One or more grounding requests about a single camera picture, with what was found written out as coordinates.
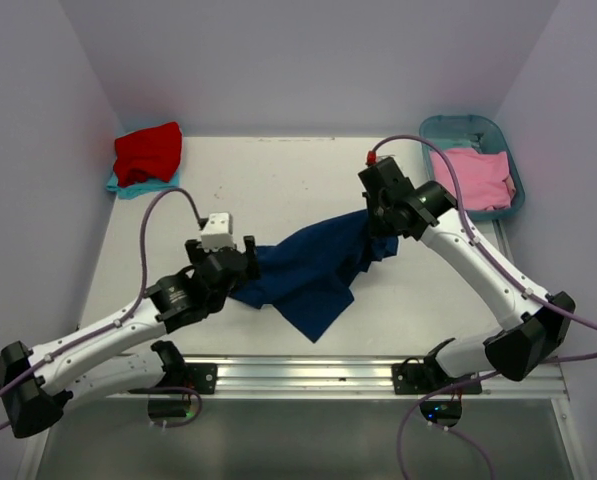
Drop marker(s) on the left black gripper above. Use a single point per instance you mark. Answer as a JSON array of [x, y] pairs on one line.
[[251, 271]]

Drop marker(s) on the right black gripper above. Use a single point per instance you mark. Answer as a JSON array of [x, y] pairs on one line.
[[377, 228]]

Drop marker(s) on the navy blue t-shirt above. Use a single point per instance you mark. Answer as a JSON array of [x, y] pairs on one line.
[[307, 277]]

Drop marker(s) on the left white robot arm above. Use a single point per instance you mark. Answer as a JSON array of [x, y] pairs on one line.
[[124, 351]]

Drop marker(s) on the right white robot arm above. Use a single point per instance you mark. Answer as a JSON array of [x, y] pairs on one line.
[[532, 323]]

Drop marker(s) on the teal t-shirt in basket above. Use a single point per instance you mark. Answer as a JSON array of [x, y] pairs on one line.
[[454, 141]]

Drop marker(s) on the pink t-shirt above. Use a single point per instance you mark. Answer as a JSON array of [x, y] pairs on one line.
[[485, 180]]

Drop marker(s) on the teal plastic basket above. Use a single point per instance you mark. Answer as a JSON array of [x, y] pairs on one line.
[[492, 141]]

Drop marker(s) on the teal folded t-shirt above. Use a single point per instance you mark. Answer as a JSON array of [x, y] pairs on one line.
[[138, 189]]

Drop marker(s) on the red folded t-shirt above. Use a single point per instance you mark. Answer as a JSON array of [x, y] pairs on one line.
[[148, 154]]

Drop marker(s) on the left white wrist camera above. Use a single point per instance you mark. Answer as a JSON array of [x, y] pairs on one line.
[[217, 233]]

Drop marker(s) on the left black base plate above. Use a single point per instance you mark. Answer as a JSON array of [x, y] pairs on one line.
[[201, 377]]

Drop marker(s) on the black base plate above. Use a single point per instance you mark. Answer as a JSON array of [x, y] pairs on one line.
[[420, 376], [201, 377]]

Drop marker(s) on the aluminium mounting rail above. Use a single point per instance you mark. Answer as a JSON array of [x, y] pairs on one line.
[[404, 307]]

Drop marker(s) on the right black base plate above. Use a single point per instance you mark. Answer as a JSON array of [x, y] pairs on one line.
[[420, 376]]

